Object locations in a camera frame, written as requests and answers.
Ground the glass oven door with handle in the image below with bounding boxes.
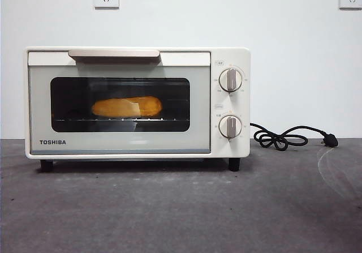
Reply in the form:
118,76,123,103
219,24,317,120
28,49,212,155

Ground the metal wire oven rack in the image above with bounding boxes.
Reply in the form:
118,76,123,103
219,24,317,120
53,118,189,123

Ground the black power cord with plug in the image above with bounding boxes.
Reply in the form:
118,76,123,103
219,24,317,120
249,122,339,149

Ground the white Toshiba toaster oven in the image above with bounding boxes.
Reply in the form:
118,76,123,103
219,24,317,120
24,46,251,160

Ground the white temperature knob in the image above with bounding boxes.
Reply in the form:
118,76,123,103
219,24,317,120
219,68,244,92

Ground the white timer knob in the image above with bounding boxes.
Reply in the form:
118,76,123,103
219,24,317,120
219,114,244,139

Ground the yellow corn cob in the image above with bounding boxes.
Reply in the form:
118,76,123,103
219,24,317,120
91,95,163,118

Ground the black oven foot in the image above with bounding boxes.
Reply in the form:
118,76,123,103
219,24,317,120
228,157,242,172
40,159,54,173

